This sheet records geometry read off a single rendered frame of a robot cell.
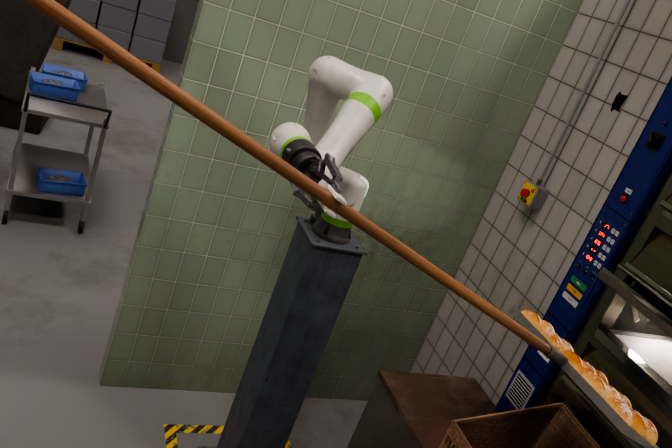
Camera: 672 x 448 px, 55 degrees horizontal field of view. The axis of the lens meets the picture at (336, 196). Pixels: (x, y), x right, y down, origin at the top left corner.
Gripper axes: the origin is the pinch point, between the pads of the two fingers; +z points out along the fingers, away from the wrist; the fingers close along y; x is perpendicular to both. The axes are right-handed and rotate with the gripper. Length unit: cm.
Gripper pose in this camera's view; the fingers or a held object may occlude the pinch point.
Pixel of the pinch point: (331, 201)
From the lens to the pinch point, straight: 143.2
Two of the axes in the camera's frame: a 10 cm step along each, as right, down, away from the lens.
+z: 3.2, 4.4, -8.4
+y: -6.4, 7.5, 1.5
